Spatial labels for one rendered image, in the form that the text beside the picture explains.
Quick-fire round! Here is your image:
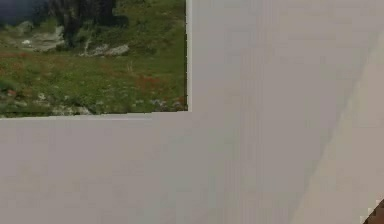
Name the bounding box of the framed green landscape picture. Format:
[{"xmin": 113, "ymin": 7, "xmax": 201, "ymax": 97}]
[{"xmin": 0, "ymin": 0, "xmax": 193, "ymax": 120}]

